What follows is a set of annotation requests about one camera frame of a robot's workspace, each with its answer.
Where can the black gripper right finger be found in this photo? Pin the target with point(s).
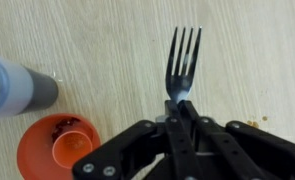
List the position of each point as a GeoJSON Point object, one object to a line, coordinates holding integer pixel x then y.
{"type": "Point", "coordinates": [253, 146]}

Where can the silver metal fork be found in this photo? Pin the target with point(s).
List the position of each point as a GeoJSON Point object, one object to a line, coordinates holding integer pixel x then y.
{"type": "Point", "coordinates": [178, 86]}

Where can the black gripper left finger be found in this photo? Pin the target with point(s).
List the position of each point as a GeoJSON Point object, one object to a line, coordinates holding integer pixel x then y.
{"type": "Point", "coordinates": [127, 146]}

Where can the dark sauce squeeze bottle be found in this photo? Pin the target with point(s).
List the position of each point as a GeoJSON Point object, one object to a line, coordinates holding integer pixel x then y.
{"type": "Point", "coordinates": [17, 86]}

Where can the orange plastic cup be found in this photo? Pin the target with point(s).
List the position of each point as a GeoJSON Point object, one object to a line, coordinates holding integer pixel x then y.
{"type": "Point", "coordinates": [33, 150]}

